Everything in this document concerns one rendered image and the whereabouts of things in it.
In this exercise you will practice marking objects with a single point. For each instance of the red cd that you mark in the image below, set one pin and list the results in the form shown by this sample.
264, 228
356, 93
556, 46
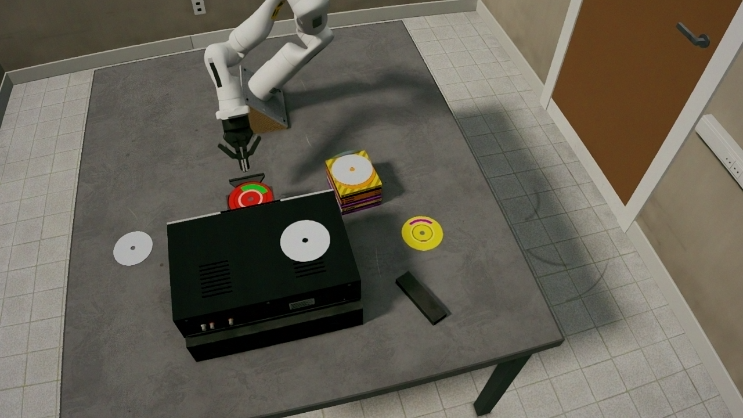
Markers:
259, 192

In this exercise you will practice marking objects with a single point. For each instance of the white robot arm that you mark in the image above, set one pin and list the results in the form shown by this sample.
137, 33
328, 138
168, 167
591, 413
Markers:
311, 19

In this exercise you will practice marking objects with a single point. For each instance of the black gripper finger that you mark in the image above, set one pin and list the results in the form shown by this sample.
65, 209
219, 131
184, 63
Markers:
246, 154
223, 146

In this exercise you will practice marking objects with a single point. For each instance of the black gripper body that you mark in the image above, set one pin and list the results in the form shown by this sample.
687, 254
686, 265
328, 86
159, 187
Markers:
236, 127

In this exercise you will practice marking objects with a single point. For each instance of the white disc with centre hole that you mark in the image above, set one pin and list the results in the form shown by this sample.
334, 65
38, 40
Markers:
143, 247
363, 169
318, 240

